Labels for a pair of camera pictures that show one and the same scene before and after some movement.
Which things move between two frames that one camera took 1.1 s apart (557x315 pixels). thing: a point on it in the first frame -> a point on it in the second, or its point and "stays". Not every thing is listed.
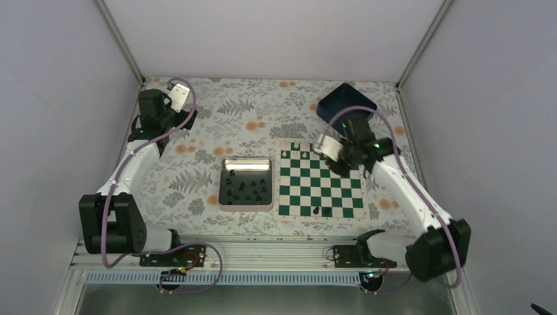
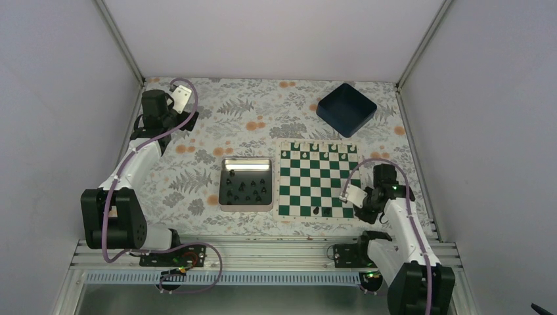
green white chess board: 307,189 stays
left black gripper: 184,117 stays
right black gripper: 341,170 -> 369,218
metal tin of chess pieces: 245,184 stays
